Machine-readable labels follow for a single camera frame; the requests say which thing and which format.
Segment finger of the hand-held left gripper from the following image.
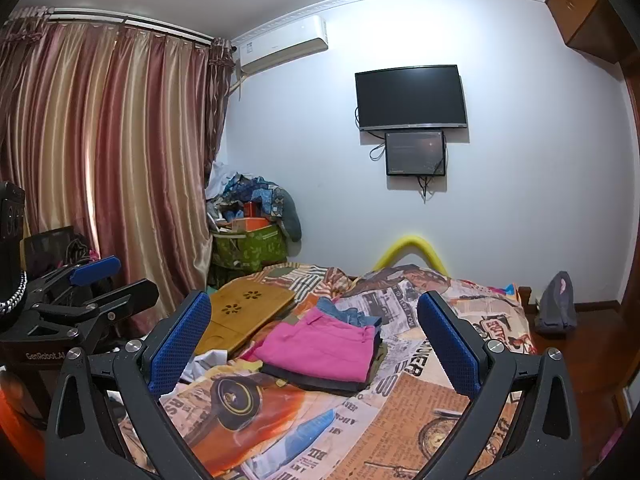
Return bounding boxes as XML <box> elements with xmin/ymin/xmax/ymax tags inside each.
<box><xmin>35</xmin><ymin>279</ymin><xmax>161</xmax><ymax>339</ymax></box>
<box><xmin>29</xmin><ymin>255</ymin><xmax>123</xmax><ymax>307</ymax></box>

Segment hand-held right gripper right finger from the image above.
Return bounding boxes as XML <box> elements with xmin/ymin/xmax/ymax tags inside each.
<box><xmin>416</xmin><ymin>290</ymin><xmax>587</xmax><ymax>480</ymax></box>

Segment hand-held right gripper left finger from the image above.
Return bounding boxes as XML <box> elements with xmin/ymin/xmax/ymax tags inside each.
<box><xmin>45</xmin><ymin>289</ymin><xmax>214</xmax><ymax>480</ymax></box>

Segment pink pants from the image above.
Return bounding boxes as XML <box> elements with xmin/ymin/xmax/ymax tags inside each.
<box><xmin>254</xmin><ymin>307</ymin><xmax>377</xmax><ymax>382</ymax></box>

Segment dark folded pants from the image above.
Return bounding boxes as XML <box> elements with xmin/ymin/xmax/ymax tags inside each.
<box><xmin>260</xmin><ymin>339</ymin><xmax>387</xmax><ymax>394</ymax></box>

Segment white cloth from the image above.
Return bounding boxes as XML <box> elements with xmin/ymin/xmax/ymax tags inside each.
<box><xmin>177</xmin><ymin>349</ymin><xmax>232</xmax><ymax>387</ymax></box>

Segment black mesh chair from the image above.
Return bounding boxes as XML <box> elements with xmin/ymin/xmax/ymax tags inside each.
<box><xmin>22</xmin><ymin>226</ymin><xmax>101</xmax><ymax>282</ymax></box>

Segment orange cloth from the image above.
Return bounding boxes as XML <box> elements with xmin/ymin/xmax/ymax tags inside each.
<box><xmin>0</xmin><ymin>374</ymin><xmax>52</xmax><ymax>433</ymax></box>

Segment wooden lap table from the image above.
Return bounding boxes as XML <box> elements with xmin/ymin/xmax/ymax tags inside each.
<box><xmin>192</xmin><ymin>280</ymin><xmax>296</xmax><ymax>357</ymax></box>

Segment printed newspaper-pattern blanket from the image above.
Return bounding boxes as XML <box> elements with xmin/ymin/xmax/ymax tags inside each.
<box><xmin>115</xmin><ymin>262</ymin><xmax>539</xmax><ymax>480</ymax></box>

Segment blue jeans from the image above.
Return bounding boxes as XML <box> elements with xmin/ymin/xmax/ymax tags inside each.
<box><xmin>315</xmin><ymin>297</ymin><xmax>384</xmax><ymax>332</ymax></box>

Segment yellow foam tube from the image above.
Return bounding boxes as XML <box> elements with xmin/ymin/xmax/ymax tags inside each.
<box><xmin>372</xmin><ymin>232</ymin><xmax>448</xmax><ymax>277</ymax></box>

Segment grey backpack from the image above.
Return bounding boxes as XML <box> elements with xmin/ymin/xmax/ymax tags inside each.
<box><xmin>534</xmin><ymin>271</ymin><xmax>579</xmax><ymax>335</ymax></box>

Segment green patterned storage box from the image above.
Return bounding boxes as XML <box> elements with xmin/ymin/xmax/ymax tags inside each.
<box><xmin>210</xmin><ymin>222</ymin><xmax>289</xmax><ymax>274</ymax></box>

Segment striped satin curtain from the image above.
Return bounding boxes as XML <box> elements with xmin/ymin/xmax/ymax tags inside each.
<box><xmin>0</xmin><ymin>7</ymin><xmax>237</xmax><ymax>342</ymax></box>

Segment striped bed sheet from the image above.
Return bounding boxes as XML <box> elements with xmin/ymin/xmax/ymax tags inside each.
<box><xmin>240</xmin><ymin>264</ymin><xmax>351</xmax><ymax>322</ymax></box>

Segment pile of clothes and bags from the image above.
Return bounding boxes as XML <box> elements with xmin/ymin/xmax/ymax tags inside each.
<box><xmin>205</xmin><ymin>160</ymin><xmax>304</xmax><ymax>244</ymax></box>

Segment white air conditioner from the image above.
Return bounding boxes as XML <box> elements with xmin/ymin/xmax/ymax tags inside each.
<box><xmin>231</xmin><ymin>16</ymin><xmax>330</xmax><ymax>74</ymax></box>

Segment small wall monitor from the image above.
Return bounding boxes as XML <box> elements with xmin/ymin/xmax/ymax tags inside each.
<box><xmin>385</xmin><ymin>130</ymin><xmax>447</xmax><ymax>177</ymax></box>

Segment curtain rail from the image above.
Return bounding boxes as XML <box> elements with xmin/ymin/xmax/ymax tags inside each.
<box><xmin>15</xmin><ymin>8</ymin><xmax>214</xmax><ymax>47</ymax></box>

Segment wall television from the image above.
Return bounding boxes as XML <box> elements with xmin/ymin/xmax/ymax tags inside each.
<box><xmin>354</xmin><ymin>64</ymin><xmax>469</xmax><ymax>132</ymax></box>

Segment wooden wall cabinet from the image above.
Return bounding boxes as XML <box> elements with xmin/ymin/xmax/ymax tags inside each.
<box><xmin>545</xmin><ymin>0</ymin><xmax>637</xmax><ymax>66</ymax></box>

